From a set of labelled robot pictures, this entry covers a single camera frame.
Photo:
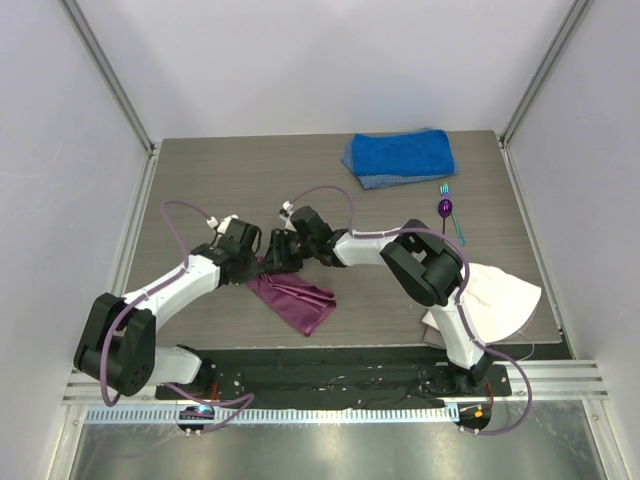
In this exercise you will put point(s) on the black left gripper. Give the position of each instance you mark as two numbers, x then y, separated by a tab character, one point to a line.
252	271

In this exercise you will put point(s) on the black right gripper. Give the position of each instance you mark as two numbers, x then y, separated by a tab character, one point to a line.
283	248

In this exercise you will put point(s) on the magenta satin napkin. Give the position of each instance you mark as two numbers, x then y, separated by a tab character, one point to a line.
304	306

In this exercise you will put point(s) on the iridescent purple spoon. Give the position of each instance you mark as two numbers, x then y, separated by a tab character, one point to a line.
445	211

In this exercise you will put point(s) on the iridescent fork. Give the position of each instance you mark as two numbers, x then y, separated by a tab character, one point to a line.
445	193

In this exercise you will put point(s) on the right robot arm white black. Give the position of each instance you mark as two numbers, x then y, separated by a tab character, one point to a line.
430	270

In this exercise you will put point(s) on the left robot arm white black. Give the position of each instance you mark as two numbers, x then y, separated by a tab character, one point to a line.
118	346

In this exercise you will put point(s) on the blue terry towel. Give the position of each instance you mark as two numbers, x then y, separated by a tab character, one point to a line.
425	153

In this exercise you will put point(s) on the white folded cloth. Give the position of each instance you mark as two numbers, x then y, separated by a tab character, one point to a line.
498	304

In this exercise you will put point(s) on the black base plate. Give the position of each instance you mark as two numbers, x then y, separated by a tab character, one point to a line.
398	398

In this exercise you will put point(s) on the white slotted cable duct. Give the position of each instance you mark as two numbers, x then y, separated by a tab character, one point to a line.
191	414

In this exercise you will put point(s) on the aluminium frame post left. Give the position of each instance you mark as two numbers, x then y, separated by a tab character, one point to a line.
98	56

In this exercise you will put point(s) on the aluminium frame post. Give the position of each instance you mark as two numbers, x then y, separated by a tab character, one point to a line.
569	25
98	56

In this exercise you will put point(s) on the aluminium front rail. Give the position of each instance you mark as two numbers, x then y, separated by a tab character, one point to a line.
548	380

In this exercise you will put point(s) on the aluminium frame post right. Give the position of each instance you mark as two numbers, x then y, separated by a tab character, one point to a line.
569	25

